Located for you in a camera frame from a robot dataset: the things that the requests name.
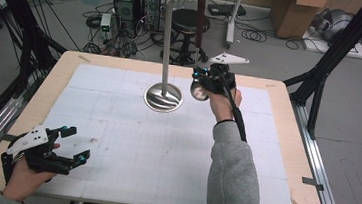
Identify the black computer tower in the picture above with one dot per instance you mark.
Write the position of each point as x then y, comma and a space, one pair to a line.
125, 2
150, 12

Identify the steel utensil stand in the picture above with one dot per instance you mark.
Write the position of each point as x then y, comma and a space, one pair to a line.
166, 47

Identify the white metal stand leg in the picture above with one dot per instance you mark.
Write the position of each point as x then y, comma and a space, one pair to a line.
233, 20

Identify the grey tape strip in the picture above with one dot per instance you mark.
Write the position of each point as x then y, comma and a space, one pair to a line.
312, 183

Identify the person's right hand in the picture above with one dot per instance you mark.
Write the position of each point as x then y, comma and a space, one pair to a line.
223, 107

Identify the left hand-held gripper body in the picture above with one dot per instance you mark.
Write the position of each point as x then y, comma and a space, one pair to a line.
28, 139

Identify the grey rounded machine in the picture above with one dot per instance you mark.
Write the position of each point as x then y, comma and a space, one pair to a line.
335, 23

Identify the person's left hand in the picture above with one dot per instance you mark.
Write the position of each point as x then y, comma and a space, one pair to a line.
22, 183

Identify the white floor board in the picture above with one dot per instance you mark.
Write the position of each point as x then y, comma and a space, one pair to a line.
358, 52

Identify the tall cardboard box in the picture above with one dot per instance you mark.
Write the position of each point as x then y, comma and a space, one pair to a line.
297, 16

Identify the black frame strut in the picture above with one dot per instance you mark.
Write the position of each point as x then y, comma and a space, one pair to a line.
28, 33
325, 72

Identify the small white electronic box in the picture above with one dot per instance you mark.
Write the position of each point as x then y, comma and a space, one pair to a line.
105, 21

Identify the black round stool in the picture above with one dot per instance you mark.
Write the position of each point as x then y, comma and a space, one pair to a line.
187, 20

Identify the white gridded table mat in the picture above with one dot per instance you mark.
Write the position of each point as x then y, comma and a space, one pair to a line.
150, 159

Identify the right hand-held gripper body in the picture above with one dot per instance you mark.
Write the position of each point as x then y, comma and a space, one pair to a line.
219, 79

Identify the flat black device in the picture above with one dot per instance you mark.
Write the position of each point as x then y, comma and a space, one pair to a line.
226, 10

